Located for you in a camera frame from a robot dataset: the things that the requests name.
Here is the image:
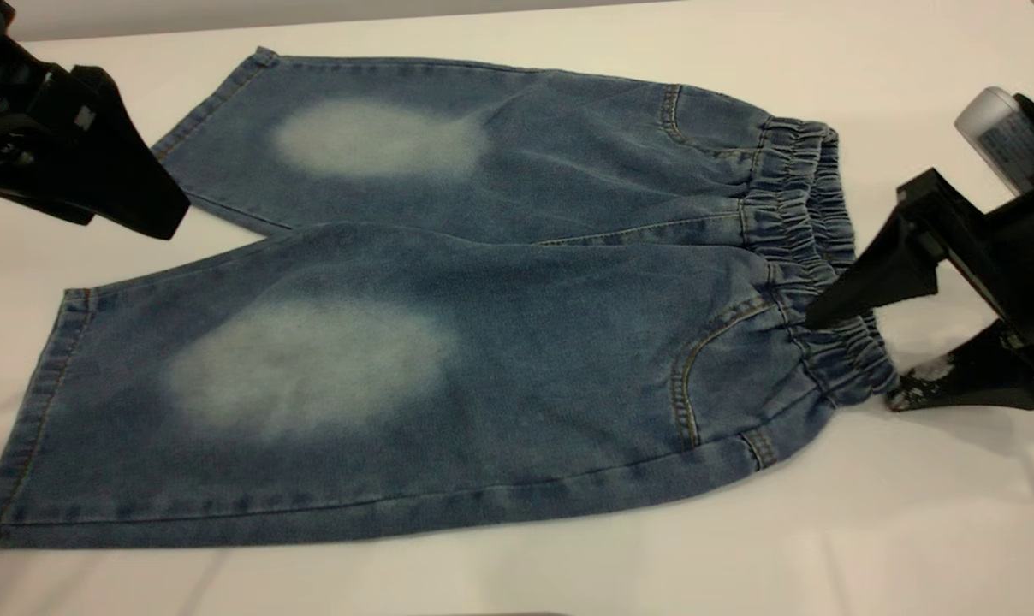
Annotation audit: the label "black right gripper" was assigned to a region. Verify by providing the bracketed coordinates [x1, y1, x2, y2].
[804, 169, 1034, 413]

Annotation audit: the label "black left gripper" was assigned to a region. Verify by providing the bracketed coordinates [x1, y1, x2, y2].
[0, 0, 191, 240]

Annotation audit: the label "blue denim shorts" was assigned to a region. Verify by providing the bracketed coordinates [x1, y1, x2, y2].
[0, 47, 901, 550]

